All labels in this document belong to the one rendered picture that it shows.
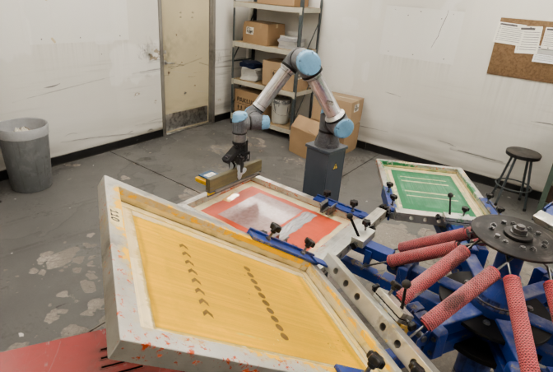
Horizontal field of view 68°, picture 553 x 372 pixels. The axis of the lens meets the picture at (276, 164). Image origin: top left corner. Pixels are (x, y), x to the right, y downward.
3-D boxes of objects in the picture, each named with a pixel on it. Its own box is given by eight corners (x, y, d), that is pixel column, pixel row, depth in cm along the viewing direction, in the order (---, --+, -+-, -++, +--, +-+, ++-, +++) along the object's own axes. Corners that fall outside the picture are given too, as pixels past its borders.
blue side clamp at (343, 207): (311, 207, 228) (313, 197, 225) (316, 204, 232) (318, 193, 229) (360, 228, 212) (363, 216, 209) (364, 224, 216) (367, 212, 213)
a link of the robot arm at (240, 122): (250, 114, 207) (234, 114, 204) (249, 135, 211) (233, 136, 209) (247, 109, 214) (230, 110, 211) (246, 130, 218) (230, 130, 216)
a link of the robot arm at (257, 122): (265, 110, 221) (245, 111, 217) (271, 117, 211) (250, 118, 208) (264, 125, 224) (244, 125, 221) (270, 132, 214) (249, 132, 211)
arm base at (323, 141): (324, 138, 257) (326, 123, 253) (344, 146, 248) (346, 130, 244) (309, 143, 247) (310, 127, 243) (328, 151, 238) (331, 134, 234)
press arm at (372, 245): (351, 249, 184) (353, 240, 182) (357, 244, 189) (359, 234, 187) (388, 266, 175) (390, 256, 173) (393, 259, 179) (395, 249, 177)
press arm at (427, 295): (239, 221, 224) (239, 212, 222) (247, 217, 229) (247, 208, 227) (480, 337, 158) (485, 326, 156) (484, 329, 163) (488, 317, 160)
